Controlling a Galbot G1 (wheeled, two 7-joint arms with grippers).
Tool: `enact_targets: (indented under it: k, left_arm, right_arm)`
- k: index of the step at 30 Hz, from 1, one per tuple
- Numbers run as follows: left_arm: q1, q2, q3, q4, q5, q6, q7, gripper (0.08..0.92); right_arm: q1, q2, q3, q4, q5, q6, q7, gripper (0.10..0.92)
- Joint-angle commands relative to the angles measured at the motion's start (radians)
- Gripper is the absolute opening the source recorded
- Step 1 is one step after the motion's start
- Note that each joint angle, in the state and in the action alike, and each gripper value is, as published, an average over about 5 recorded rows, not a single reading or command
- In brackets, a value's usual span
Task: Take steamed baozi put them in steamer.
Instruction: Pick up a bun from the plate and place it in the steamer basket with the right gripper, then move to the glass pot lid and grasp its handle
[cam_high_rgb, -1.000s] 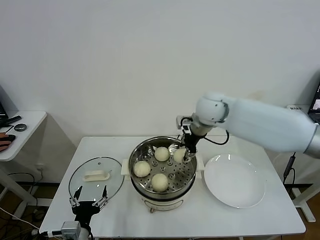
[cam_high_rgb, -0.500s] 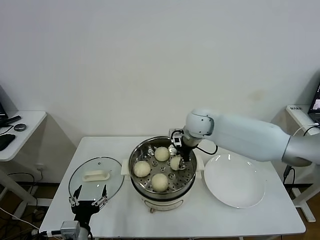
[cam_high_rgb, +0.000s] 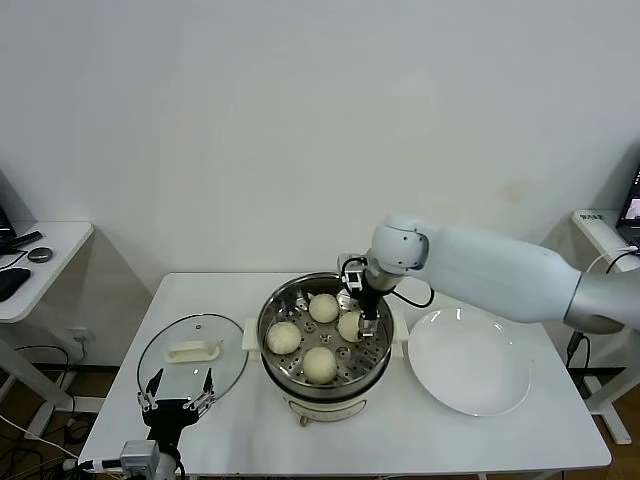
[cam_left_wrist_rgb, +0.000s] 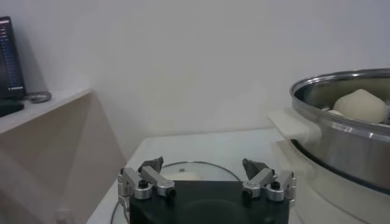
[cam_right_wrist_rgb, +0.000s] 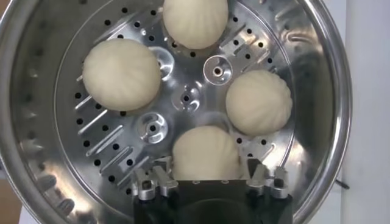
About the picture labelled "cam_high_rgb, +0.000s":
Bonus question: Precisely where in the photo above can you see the black looped floor cable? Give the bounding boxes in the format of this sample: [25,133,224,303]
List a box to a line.
[13,344,76,419]

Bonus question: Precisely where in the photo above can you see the stainless steel steamer basket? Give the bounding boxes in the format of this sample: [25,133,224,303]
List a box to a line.
[242,272,409,390]

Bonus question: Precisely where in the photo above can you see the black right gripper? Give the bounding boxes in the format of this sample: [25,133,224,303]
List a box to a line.
[359,284,383,340]

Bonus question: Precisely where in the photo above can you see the white laptop cable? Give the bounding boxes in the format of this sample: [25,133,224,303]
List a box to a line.
[584,245,640,274]

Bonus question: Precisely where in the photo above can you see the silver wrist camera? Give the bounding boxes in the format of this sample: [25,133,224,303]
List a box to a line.
[119,439,161,474]
[337,253,369,294]

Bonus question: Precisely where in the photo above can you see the white floor cable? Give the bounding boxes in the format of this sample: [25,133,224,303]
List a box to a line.
[0,422,82,460]

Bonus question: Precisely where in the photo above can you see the dark laptop with blue line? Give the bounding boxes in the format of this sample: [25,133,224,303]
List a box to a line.
[0,172,19,256]

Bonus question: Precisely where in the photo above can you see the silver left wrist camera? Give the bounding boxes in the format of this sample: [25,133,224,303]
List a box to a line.
[119,439,161,474]

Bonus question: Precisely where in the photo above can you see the cream electric cooker base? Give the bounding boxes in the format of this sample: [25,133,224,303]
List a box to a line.
[262,344,394,429]

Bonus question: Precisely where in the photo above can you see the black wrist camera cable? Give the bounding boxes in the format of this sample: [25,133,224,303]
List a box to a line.
[389,279,435,308]

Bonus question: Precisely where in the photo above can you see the black desk cable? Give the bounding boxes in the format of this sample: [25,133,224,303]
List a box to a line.
[0,249,29,272]

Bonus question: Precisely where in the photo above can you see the white camera plug cable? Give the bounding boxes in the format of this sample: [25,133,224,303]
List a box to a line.
[79,457,124,472]

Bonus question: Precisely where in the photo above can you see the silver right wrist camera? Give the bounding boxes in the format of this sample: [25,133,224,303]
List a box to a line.
[337,253,369,294]

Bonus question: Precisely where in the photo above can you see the black bar device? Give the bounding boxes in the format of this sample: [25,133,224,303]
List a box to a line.
[7,231,45,251]

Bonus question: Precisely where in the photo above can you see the black laptop with pink screen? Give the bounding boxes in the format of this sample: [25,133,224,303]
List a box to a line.
[617,167,640,246]

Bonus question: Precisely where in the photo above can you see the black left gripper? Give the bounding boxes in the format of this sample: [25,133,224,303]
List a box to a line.
[137,368,217,445]

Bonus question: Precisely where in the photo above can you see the glass pot lid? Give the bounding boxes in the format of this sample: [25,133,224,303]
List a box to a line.
[137,313,250,413]

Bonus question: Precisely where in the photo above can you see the white steamed baozi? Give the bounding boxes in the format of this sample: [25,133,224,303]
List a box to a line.
[308,293,340,324]
[266,321,302,355]
[337,311,362,344]
[303,346,338,385]

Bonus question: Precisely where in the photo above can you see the white round plate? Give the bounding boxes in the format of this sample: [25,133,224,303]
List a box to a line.
[407,308,532,417]

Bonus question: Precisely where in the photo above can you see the black computer mouse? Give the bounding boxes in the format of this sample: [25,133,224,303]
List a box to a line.
[0,267,32,303]

